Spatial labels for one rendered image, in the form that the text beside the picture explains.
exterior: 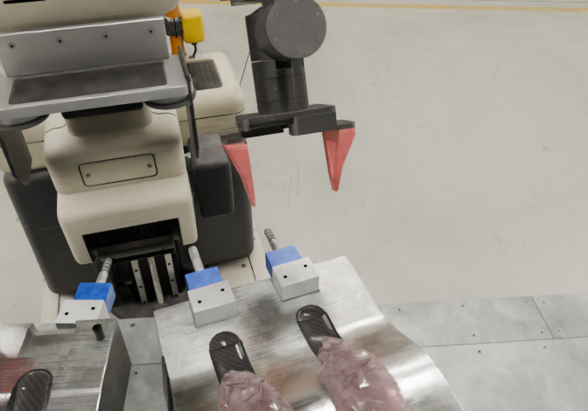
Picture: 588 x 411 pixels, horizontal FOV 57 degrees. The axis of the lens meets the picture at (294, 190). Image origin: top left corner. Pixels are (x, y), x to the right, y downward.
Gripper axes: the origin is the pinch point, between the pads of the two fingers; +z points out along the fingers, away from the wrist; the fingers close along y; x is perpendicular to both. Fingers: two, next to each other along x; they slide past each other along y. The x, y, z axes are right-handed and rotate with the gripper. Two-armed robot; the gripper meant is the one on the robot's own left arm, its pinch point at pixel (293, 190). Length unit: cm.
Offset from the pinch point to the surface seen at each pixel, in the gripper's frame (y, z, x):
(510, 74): 176, 6, 209
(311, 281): 1.3, 12.3, 2.3
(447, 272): 72, 61, 100
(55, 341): -29.2, 13.3, 3.3
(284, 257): -0.7, 10.5, 7.6
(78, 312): -27.0, 12.1, 7.6
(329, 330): 1.7, 17.1, -1.7
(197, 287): -12.5, 11.3, 5.8
